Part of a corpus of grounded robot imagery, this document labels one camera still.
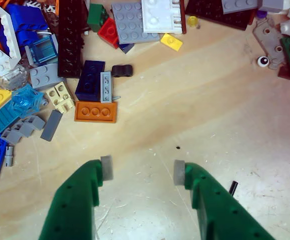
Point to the transparent blue Lego window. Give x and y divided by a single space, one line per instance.
43 50

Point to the white arched Lego piece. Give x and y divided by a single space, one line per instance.
6 30

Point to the grey stepped Lego piece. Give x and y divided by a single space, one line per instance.
22 128

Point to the white large Lego plate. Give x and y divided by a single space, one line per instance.
160 16

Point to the green Lego brick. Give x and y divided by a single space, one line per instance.
97 17

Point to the long black Lego plate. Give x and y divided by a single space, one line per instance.
70 37

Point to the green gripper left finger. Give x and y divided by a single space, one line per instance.
72 200

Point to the light grey narrow Lego plate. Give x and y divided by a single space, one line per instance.
106 87

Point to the dark red narrow Lego bar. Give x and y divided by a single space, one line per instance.
183 16

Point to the small yellow Lego plate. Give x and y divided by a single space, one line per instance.
171 41

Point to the cream Lego bracket piece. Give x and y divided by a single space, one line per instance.
60 98

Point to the small black Lego rod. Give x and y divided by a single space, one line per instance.
233 188

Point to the dark red large Lego plate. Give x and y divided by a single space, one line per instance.
215 15

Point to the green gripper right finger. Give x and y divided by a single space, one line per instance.
220 207

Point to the grey holed Lego plate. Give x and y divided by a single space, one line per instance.
270 42

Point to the grey Technic pin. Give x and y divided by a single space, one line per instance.
9 156

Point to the orange flat Lego plate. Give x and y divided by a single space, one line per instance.
95 111

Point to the grey-blue Lego plate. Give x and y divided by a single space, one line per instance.
237 5

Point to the transparent blue crystal Lego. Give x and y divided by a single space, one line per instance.
26 101

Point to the blue large Lego brick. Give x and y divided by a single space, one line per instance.
28 22

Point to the small black Lego connector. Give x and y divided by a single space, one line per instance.
121 70

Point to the clear transparent Lego piece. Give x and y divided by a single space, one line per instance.
8 76

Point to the dark grey smooth Lego tile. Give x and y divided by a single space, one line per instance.
51 125

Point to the red Lego brick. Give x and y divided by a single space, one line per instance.
109 32

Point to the dark blue Lego brick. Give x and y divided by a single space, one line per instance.
90 80

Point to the transparent yellow round stud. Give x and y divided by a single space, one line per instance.
192 21

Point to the grey square Lego brick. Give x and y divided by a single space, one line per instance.
45 76

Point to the grey large Lego plate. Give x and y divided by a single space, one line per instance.
132 23

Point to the Lego eye round tile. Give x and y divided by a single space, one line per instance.
262 61

